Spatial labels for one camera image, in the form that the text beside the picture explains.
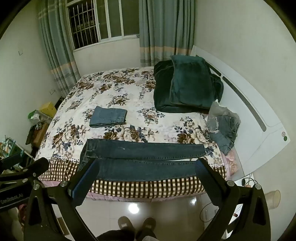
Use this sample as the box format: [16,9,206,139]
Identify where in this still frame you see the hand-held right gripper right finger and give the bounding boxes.
[195,158,271,241]

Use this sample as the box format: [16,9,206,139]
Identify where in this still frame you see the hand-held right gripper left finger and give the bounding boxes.
[23,159,100,241]

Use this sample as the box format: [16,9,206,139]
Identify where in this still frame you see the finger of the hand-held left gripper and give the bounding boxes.
[0,158,50,184]
[0,153,23,172]

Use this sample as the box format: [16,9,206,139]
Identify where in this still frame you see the dark blue jeans pants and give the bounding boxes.
[77,138,208,181]

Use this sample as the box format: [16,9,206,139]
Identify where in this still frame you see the teal storage shelf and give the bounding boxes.
[0,137,30,172]

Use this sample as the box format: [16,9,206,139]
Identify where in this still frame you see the pink floral sheet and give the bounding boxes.
[220,148,240,179]

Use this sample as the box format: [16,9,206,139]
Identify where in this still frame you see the brown cardboard box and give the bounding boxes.
[32,123,50,148]

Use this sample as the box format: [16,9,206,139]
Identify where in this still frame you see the black bag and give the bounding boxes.
[25,126,37,145]

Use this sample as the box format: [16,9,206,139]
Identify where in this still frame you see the green and white bag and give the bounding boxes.
[28,110,47,126]

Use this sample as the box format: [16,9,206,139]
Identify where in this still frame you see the grey frayed jeans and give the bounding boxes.
[206,102,241,156]

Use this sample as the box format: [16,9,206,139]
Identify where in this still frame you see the person's left shoe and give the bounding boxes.
[118,216,136,234]

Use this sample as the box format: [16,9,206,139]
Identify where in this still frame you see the person's shoe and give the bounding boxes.
[136,217,156,239]
[118,216,136,234]

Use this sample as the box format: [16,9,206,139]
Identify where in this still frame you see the yellow box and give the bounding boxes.
[39,102,57,118]

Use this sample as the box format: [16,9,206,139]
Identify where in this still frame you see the beige cylindrical container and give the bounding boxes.
[264,190,281,209]

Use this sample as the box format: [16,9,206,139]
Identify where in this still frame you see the light blue folded jeans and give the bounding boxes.
[89,106,128,128]

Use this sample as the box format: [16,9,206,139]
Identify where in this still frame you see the person's right shoe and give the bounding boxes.
[136,217,156,239]

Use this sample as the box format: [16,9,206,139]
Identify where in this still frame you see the white bed headboard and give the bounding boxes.
[190,45,290,176]

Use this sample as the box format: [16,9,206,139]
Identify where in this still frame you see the dark green plush blanket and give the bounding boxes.
[153,54,224,114]

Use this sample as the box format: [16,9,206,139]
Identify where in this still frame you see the floral bedspread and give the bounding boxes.
[35,66,228,200]

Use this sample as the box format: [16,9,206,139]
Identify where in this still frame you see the grey-blue striped curtain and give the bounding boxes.
[138,0,196,67]
[37,0,81,98]

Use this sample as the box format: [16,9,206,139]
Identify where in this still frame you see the barred sliding window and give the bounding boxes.
[66,0,140,50]

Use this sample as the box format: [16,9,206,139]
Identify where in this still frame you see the thin floor cable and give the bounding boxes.
[200,202,219,223]

